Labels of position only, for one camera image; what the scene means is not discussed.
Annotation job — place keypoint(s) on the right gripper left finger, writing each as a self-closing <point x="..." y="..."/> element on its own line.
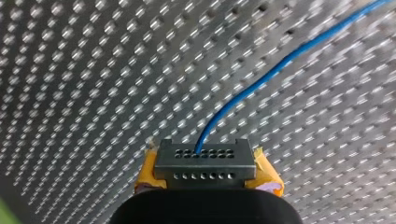
<point x="146" y="174"/>

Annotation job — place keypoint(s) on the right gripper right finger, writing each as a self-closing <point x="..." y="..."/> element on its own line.
<point x="264" y="174"/>

